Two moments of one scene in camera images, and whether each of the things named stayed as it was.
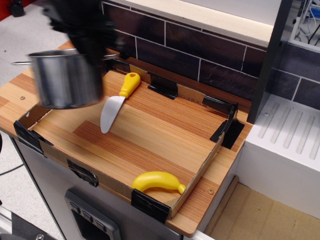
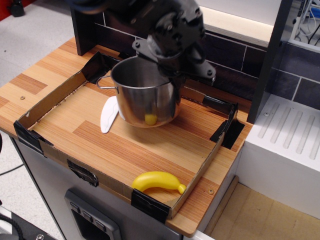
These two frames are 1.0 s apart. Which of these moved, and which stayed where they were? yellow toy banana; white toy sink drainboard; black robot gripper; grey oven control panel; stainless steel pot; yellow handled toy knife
Moved: black robot gripper; stainless steel pot
Stayed: white toy sink drainboard; grey oven control panel; yellow handled toy knife; yellow toy banana
